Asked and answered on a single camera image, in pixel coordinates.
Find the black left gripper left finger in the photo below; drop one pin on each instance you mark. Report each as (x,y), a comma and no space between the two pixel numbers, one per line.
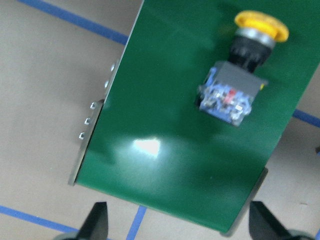
(96,225)

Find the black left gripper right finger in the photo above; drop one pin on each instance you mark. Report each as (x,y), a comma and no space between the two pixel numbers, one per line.
(263,224)

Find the green conveyor belt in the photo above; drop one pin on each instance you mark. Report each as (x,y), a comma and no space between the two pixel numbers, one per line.
(152,146)

